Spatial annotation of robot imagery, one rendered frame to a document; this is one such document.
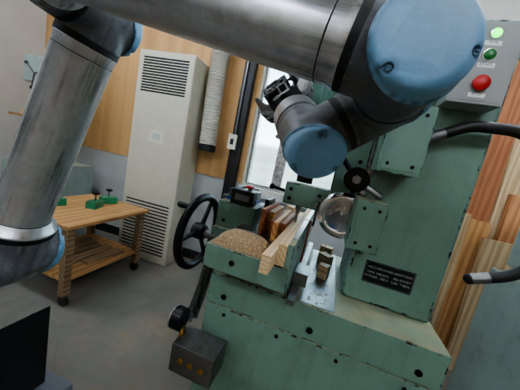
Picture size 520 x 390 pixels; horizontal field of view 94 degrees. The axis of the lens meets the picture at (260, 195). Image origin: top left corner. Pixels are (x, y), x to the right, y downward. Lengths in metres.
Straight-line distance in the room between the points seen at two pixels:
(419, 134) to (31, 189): 0.84
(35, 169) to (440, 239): 0.93
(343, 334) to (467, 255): 1.60
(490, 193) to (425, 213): 1.62
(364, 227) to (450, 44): 0.42
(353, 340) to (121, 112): 2.74
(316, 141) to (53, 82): 0.52
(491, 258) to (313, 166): 1.86
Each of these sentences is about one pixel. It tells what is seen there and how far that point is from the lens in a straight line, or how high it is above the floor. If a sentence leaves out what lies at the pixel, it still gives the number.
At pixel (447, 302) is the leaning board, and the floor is 0.41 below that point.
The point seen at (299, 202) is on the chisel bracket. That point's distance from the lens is 0.77.
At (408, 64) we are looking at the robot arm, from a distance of 0.26.
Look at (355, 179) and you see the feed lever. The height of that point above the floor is 1.12.
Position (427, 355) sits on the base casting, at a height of 0.79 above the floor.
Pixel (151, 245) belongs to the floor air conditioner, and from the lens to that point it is 2.44.
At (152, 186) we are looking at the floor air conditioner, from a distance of 2.32.
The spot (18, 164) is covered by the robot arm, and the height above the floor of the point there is 1.01.
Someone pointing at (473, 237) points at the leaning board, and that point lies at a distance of 2.17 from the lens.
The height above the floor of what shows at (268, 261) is 0.93.
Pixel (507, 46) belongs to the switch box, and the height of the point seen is 1.43.
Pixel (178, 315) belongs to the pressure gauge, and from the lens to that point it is 0.74.
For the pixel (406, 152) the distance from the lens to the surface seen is 0.62.
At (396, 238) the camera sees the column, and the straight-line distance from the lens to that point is 0.72.
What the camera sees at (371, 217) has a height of 1.05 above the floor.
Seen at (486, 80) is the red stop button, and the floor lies 1.36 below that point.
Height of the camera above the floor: 1.13
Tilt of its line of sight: 9 degrees down
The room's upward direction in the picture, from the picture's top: 12 degrees clockwise
